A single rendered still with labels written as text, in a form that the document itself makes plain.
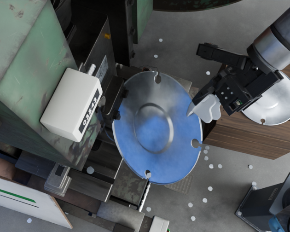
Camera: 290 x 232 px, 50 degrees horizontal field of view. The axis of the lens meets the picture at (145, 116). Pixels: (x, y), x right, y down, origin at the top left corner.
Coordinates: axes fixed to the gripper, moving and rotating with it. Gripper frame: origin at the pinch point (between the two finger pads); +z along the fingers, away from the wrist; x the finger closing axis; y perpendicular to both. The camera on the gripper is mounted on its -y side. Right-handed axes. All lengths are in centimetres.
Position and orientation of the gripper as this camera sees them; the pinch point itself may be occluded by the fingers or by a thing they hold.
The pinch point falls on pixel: (189, 109)
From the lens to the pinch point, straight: 71.2
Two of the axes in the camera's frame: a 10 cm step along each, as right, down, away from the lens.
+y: 5.2, 8.1, -2.8
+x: 6.4, -1.6, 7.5
